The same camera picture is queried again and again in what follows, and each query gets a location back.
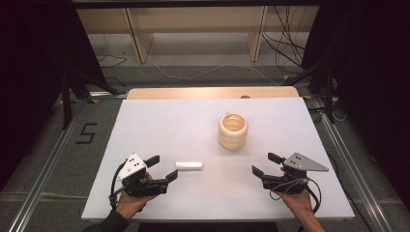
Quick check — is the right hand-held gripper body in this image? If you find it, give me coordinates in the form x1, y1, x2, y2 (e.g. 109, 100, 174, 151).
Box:
261, 152, 330, 195

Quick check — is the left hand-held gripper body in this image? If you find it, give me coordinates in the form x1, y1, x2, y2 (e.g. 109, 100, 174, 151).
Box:
116, 153, 170, 198

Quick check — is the white cylinder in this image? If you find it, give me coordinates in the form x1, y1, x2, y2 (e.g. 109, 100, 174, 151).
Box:
175, 160, 204, 171

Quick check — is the cream ribbed cup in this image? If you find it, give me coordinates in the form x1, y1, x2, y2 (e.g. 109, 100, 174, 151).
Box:
218, 111, 249, 151

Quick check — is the person's left hand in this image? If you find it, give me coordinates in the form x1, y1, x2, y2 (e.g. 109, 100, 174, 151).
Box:
115, 171, 159, 221

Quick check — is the person's right hand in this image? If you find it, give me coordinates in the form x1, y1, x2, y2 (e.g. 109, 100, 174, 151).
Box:
274, 165, 315, 216

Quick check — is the white table board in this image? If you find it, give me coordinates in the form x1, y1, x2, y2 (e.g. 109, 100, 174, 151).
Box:
80, 97, 356, 222

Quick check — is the black tripod stand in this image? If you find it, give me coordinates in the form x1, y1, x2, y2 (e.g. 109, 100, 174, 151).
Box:
284, 57, 337, 125
51, 69, 122, 130

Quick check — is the light wooden table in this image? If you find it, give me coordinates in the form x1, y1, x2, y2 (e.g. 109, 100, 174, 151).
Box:
126, 85, 301, 101

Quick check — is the black curtain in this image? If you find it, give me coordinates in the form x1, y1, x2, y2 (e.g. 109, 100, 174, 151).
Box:
0, 0, 107, 191
303, 0, 410, 201

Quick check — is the light wooden bench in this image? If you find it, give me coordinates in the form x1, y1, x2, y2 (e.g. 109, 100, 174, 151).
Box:
76, 5, 320, 64

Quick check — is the black metal crossbar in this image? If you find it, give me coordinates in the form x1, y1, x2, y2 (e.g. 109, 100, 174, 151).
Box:
72, 0, 323, 9

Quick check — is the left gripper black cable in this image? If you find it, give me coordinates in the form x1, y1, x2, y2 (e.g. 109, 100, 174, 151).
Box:
108, 160, 127, 211

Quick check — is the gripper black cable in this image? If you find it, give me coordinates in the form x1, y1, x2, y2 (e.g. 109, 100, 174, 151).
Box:
298, 177, 323, 232
108, 160, 127, 211

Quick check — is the thin grey cable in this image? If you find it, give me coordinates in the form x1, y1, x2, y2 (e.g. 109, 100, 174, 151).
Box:
269, 178, 308, 201

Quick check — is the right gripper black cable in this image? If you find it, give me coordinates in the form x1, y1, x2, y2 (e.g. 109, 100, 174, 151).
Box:
298, 177, 323, 232

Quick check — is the aluminium floor rail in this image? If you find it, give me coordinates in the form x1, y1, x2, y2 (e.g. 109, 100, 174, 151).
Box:
310, 98, 395, 232
6, 102, 88, 232

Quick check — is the white floor cable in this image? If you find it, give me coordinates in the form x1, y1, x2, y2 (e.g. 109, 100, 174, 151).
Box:
146, 57, 281, 86

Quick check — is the bundle of black cables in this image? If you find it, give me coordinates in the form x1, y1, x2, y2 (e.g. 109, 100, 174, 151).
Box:
261, 5, 308, 67

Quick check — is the black floor cable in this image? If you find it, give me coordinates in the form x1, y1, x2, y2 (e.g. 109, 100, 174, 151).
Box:
97, 54, 129, 69

